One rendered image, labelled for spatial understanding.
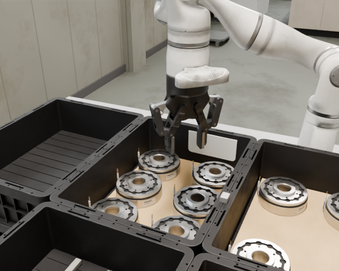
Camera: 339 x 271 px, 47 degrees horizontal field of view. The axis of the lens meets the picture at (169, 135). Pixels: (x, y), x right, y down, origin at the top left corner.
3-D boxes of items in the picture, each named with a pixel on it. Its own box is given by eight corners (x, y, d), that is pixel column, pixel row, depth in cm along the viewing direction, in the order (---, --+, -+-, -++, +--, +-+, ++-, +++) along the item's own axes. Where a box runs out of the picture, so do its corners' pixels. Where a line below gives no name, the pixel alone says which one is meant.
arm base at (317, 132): (297, 151, 115) (310, 99, 106) (329, 161, 111) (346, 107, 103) (289, 166, 108) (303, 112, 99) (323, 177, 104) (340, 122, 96)
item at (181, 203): (184, 183, 88) (184, 180, 88) (227, 194, 84) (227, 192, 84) (166, 208, 80) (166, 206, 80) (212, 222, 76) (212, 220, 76)
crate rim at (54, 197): (147, 122, 104) (146, 114, 103) (258, 145, 93) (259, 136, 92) (47, 209, 72) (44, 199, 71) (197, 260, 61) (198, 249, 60)
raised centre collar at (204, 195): (191, 190, 85) (191, 187, 85) (212, 195, 83) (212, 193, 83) (182, 202, 81) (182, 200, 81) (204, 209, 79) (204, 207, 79)
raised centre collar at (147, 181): (134, 175, 90) (134, 172, 90) (153, 179, 88) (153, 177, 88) (123, 186, 86) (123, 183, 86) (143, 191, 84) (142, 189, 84)
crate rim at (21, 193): (57, 104, 115) (56, 96, 114) (146, 122, 104) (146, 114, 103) (-64, 171, 83) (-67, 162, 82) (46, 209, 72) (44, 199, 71)
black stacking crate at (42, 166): (61, 132, 120) (56, 98, 114) (147, 153, 109) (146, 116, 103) (-51, 207, 88) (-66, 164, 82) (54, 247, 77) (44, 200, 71)
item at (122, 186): (130, 168, 93) (130, 166, 93) (168, 178, 90) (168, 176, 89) (107, 191, 85) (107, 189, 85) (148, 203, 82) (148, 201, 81)
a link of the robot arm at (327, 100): (369, 58, 88) (347, 125, 97) (355, 45, 96) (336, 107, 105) (327, 56, 89) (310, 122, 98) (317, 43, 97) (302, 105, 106)
